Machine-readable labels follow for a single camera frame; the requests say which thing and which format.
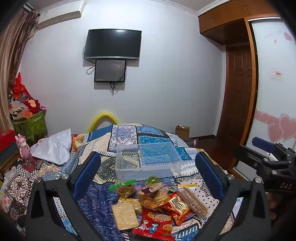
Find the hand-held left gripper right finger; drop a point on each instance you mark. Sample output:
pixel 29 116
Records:
pixel 209 173

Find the green storage box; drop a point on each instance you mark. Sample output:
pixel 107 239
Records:
pixel 32 125

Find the white heart-print sliding door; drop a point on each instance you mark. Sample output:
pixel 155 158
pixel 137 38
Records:
pixel 272 92

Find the small cardboard box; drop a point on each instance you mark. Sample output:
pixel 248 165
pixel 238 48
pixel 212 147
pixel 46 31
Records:
pixel 182 132

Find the red orange snack packet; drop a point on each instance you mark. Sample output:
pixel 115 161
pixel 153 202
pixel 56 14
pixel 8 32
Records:
pixel 177 205

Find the small black wall monitor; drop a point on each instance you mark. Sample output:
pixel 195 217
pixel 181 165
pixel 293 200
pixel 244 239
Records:
pixel 109 70

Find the small cracker packet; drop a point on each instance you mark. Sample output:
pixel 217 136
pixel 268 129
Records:
pixel 160 195

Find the red box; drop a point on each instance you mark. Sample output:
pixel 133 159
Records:
pixel 7 140

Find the pile of red plush items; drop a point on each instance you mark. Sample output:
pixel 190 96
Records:
pixel 25 99

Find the yellow strip packet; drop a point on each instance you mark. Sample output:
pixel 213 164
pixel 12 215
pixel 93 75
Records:
pixel 187 185

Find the wooden overhead cabinet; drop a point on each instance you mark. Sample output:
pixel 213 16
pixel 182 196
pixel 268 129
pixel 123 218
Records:
pixel 222 18

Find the pale rice cracker bar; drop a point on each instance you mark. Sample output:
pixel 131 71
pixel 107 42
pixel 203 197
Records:
pixel 124 216

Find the brown wooden door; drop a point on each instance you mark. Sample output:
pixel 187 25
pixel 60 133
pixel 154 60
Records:
pixel 238 92

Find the yellow foam tube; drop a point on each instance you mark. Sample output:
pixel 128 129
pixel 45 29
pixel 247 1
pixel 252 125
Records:
pixel 99 118

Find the clear plastic container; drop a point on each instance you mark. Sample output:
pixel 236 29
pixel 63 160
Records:
pixel 148 160

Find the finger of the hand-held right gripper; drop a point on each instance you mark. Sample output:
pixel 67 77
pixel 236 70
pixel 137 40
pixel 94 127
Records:
pixel 263 143
pixel 282 178

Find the white air conditioner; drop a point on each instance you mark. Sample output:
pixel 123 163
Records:
pixel 57 16

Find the black wall television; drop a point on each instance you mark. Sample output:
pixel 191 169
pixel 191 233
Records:
pixel 112 44

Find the brown striped curtain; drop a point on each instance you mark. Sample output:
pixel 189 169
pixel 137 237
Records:
pixel 13 58

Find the green-topped pastry bag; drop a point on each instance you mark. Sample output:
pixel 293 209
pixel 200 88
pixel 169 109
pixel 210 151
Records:
pixel 124 190

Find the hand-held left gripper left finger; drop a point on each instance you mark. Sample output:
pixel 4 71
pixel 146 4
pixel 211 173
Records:
pixel 86 173

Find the large red cartoon snack packet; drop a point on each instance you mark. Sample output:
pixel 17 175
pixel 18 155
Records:
pixel 153 226

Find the blue patchwork printed blanket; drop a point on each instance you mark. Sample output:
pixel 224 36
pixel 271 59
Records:
pixel 99 206

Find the long brown wafer bar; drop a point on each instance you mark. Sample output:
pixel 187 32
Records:
pixel 193 201

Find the green jelly cup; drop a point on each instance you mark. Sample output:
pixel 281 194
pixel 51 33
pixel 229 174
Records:
pixel 153 180

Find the clear bag of peanuts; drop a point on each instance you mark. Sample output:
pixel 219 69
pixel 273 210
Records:
pixel 136 205

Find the pink toy figure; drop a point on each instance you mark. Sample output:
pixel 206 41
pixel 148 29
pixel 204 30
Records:
pixel 23 148

